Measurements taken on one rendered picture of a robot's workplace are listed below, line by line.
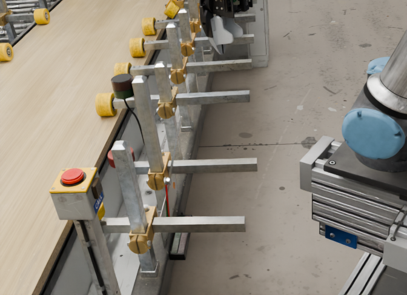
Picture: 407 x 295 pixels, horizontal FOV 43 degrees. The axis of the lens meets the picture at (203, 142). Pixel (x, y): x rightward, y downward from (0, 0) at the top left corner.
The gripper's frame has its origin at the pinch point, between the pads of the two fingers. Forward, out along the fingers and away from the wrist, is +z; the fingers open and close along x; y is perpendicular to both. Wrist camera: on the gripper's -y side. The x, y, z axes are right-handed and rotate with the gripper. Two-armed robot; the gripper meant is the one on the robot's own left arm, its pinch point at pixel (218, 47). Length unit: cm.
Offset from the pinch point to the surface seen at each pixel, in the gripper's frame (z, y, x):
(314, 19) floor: 132, -148, 342
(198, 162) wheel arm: 46, -22, 12
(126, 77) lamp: 14.3, -33.5, 1.4
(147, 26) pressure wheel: 36, -100, 78
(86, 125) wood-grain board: 42, -66, 8
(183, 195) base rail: 63, -32, 13
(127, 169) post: 25.6, -15.8, -19.5
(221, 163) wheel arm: 46, -15, 15
